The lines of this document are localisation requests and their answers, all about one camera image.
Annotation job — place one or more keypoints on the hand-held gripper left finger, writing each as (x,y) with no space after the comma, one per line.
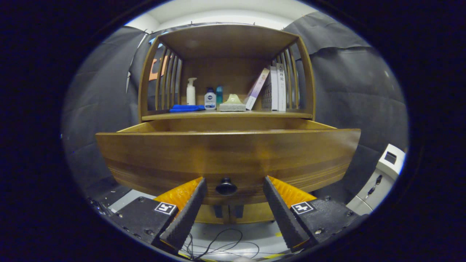
(187,214)

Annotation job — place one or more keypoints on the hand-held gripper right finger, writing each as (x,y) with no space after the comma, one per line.
(282,214)

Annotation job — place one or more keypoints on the wooden drawer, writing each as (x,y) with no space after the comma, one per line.
(182,156)

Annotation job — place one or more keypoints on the wooden cabinet door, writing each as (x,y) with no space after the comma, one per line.
(209,216)
(255,213)

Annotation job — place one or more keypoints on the wooden countertop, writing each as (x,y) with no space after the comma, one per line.
(255,115)

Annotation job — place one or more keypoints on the wooden cabinet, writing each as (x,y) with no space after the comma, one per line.
(225,40)

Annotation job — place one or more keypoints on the yellow floor tape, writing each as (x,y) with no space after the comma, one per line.
(271,256)

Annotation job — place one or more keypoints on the black power strip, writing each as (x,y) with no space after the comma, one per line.
(98,206)

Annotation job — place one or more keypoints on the blue cloth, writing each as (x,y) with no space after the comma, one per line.
(185,108)

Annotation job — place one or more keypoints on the white bottle with blue cap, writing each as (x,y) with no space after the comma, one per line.
(210,101)

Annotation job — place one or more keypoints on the white pump bottle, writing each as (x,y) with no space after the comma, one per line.
(191,95)

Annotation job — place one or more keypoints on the dark patterned book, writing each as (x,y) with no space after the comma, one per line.
(268,92)

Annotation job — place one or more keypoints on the white appliance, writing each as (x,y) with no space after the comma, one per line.
(391,158)

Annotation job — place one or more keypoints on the teal bottle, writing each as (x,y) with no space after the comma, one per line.
(219,95)

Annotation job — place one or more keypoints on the purple and white book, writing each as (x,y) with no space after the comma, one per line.
(256,89)

